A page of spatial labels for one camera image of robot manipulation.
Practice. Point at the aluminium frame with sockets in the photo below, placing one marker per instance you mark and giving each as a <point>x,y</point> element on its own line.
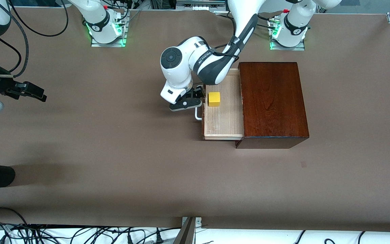
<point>200,4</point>

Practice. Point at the brown table cover sheet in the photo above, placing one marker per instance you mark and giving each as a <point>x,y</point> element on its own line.
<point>113,152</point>

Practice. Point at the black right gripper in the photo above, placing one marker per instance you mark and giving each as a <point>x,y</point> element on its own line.
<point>1,85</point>

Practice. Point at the yellow block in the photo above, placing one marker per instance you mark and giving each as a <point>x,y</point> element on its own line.
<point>214,100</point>

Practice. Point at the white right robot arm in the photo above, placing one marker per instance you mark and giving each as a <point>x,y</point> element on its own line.
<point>98,20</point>

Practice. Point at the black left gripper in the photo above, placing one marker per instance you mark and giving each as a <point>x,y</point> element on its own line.
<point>196,92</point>

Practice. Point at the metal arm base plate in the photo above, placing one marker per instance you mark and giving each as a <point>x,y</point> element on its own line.
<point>288,48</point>
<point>108,44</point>

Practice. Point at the light wooden drawer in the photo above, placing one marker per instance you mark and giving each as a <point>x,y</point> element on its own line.
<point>223,118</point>

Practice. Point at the dark brown wooden cabinet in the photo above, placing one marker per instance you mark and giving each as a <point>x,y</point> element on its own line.
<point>273,98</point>

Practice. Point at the aluminium camera post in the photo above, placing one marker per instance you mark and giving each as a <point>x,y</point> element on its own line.
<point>186,234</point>

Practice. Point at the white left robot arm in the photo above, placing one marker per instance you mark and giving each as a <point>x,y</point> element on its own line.
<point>178,71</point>

